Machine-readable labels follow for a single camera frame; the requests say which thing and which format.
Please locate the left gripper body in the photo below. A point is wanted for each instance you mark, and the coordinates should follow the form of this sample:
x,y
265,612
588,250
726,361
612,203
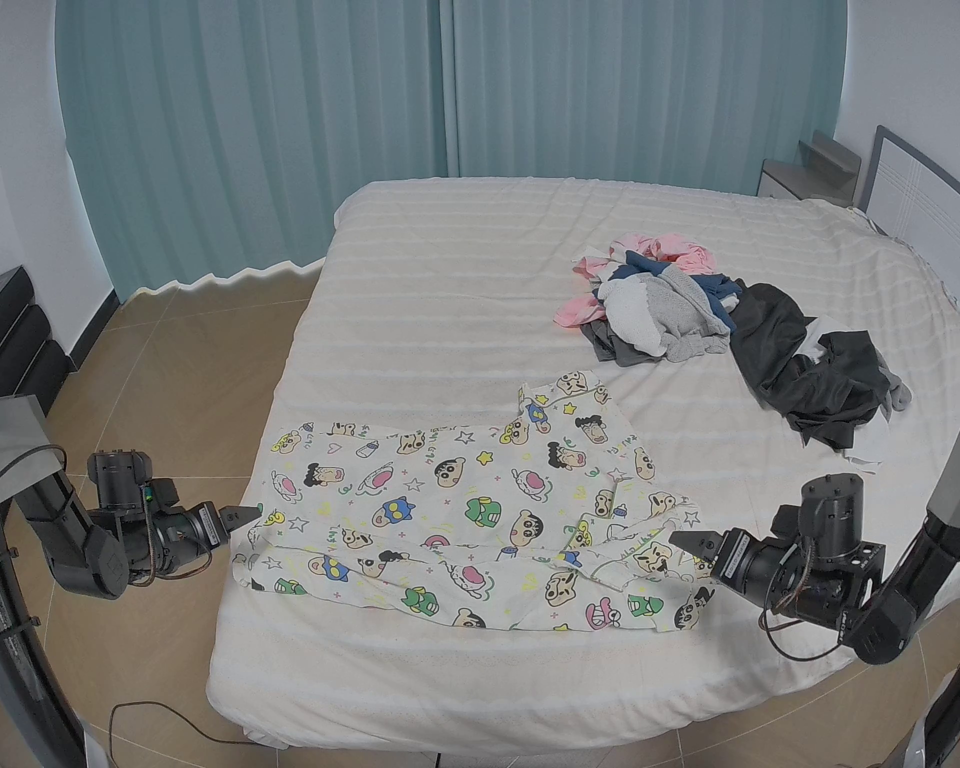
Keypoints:
x,y
184,536

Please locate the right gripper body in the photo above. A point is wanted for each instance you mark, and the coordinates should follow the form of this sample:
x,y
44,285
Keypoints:
x,y
757,570

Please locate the white printed pyjama top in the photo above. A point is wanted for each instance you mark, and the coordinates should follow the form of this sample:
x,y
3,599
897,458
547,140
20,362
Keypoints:
x,y
450,525

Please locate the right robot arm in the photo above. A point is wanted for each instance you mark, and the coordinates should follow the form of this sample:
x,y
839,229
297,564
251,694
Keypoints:
x,y
892,607

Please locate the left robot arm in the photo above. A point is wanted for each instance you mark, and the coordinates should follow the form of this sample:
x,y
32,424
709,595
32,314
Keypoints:
x,y
67,532

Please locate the pile of clothes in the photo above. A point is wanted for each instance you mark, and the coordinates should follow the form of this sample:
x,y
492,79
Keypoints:
x,y
645,315

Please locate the black garment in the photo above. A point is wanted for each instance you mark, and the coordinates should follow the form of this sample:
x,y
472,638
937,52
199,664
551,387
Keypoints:
x,y
772,345

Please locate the black chest of drawers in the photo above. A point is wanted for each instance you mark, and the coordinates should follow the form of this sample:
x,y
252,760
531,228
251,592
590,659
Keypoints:
x,y
30,337

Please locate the bed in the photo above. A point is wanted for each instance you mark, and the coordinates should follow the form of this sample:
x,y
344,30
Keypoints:
x,y
465,315

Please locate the grey bedside table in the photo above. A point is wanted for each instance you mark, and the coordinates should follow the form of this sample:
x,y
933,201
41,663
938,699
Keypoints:
x,y
806,176

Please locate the blue-green curtain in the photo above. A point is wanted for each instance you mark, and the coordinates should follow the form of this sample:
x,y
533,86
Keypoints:
x,y
645,90
255,127

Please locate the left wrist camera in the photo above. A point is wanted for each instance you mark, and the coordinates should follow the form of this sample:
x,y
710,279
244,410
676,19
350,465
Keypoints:
x,y
163,493

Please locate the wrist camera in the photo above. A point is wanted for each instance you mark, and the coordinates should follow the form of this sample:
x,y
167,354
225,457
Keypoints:
x,y
163,493
786,521

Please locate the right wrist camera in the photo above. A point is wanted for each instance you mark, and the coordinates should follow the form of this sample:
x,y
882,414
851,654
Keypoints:
x,y
786,521

